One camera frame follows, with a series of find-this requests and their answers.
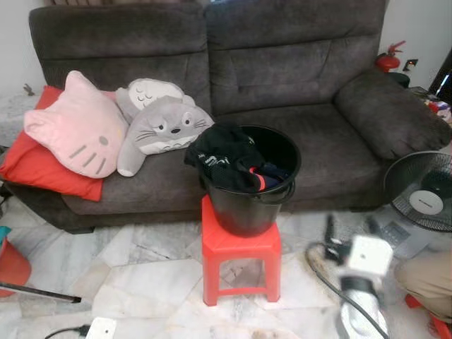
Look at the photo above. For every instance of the marble side table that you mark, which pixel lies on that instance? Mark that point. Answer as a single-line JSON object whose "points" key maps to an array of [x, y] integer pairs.
{"points": [[18, 116]]}

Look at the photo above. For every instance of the black standing fan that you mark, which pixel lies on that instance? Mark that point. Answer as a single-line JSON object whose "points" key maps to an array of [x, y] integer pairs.
{"points": [[424, 201]]}

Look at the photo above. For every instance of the person in khaki trousers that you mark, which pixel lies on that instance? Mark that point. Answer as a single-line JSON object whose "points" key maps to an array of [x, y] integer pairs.
{"points": [[427, 279]]}

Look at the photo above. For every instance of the grey Totoro plush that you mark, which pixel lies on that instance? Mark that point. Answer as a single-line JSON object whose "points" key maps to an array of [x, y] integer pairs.
{"points": [[166, 127]]}

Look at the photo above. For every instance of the red plastic stool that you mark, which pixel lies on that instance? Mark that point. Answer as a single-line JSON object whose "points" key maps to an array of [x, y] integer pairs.
{"points": [[240, 244], [439, 328]]}

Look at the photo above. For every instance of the dark blue garment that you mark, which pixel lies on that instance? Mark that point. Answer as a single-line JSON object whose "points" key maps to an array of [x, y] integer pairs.
{"points": [[275, 173]]}

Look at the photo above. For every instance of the red cushion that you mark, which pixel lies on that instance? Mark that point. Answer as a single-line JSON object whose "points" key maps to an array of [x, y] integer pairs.
{"points": [[42, 173]]}

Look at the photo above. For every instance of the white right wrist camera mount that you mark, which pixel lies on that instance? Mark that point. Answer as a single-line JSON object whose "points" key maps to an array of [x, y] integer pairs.
{"points": [[371, 256]]}

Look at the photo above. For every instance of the brown fabric sofa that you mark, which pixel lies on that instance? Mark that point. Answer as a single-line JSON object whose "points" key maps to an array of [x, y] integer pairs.
{"points": [[304, 70]]}

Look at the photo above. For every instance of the white grey Totoro cushion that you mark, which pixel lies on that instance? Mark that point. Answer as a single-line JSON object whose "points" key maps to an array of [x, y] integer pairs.
{"points": [[145, 92]]}

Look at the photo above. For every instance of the black plastic bucket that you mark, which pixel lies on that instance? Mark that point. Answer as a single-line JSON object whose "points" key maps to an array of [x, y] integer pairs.
{"points": [[247, 212]]}

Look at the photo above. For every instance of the orange bin teal bag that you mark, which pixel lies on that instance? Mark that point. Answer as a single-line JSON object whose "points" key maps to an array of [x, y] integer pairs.
{"points": [[14, 265]]}

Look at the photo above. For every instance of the black polo shirt green logo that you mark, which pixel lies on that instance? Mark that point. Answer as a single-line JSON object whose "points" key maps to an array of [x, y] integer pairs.
{"points": [[222, 152]]}

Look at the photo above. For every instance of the red fire extinguisher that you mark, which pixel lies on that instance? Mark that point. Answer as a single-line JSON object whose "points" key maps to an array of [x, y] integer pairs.
{"points": [[387, 62]]}

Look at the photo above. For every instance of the metal clothes rack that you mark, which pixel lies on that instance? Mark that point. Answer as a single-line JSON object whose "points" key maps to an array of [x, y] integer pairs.
{"points": [[42, 292]]}

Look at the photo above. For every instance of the pink cat face cushion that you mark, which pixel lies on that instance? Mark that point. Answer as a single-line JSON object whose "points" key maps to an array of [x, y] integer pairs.
{"points": [[74, 127]]}

